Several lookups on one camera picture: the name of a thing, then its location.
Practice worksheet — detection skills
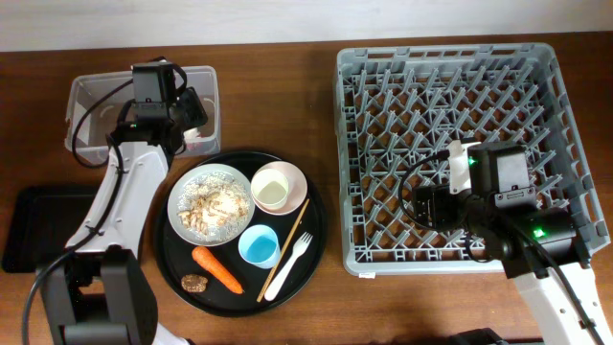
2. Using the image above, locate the pink bowl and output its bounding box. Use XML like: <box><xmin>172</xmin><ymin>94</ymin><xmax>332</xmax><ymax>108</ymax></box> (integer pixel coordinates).
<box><xmin>252</xmin><ymin>161</ymin><xmax>307</xmax><ymax>216</ymax></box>

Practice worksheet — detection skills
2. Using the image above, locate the light blue cup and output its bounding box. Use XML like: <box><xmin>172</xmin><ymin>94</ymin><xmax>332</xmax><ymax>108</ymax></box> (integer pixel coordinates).
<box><xmin>238</xmin><ymin>224</ymin><xmax>281</xmax><ymax>269</ymax></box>

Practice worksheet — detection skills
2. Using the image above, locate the white tissue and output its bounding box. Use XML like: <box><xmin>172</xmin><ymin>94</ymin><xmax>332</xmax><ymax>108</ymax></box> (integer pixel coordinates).
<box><xmin>183</xmin><ymin>127</ymin><xmax>201</xmax><ymax>140</ymax></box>

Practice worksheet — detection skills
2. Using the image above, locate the cream white cup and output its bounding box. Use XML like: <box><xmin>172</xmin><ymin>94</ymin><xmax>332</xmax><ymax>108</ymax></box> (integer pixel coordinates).
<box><xmin>251</xmin><ymin>169</ymin><xmax>289</xmax><ymax>210</ymax></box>

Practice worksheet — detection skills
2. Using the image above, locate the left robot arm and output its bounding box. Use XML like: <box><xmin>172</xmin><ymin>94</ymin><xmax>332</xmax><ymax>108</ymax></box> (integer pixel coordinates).
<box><xmin>30</xmin><ymin>87</ymin><xmax>206</xmax><ymax>344</ymax></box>

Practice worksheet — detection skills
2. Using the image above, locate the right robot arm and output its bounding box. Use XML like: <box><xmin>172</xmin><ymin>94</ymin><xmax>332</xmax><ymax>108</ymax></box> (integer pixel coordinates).
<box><xmin>412</xmin><ymin>186</ymin><xmax>612</xmax><ymax>344</ymax></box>

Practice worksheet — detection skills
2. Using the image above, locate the grey dishwasher rack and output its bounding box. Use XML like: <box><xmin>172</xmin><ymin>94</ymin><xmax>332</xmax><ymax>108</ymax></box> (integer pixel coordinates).
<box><xmin>334</xmin><ymin>43</ymin><xmax>611</xmax><ymax>278</ymax></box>

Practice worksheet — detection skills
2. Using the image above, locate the clear plastic bin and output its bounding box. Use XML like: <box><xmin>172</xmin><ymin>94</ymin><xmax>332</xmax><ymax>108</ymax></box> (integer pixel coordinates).
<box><xmin>64</xmin><ymin>66</ymin><xmax>221</xmax><ymax>165</ymax></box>

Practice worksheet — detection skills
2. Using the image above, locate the grey plate with rice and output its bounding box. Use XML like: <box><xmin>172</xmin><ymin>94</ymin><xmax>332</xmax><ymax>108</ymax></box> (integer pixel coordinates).
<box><xmin>167</xmin><ymin>164</ymin><xmax>255</xmax><ymax>246</ymax></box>

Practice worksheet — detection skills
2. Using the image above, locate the round black serving tray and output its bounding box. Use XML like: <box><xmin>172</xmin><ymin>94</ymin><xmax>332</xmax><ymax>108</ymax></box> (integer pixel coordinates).
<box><xmin>153</xmin><ymin>149</ymin><xmax>329</xmax><ymax>318</ymax></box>

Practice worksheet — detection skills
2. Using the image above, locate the orange carrot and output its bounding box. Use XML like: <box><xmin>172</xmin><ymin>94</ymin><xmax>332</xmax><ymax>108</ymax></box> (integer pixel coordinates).
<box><xmin>192</xmin><ymin>246</ymin><xmax>243</xmax><ymax>294</ymax></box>

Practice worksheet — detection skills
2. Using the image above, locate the wooden chopstick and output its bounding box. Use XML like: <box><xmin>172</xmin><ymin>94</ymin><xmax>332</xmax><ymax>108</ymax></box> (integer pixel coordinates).
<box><xmin>257</xmin><ymin>198</ymin><xmax>310</xmax><ymax>303</ymax></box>

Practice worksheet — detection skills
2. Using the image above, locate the white plastic fork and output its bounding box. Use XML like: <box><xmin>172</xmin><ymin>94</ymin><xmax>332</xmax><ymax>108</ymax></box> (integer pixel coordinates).
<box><xmin>264</xmin><ymin>232</ymin><xmax>313</xmax><ymax>301</ymax></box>

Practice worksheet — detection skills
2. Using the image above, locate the black rectangular tray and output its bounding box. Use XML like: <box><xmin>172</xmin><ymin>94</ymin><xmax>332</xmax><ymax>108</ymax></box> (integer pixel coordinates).
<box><xmin>2</xmin><ymin>185</ymin><xmax>98</xmax><ymax>273</ymax></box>

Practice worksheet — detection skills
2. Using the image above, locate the brown food lump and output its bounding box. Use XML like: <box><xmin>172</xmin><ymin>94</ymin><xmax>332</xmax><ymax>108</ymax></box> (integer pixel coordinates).
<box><xmin>181</xmin><ymin>274</ymin><xmax>208</xmax><ymax>293</ymax></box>

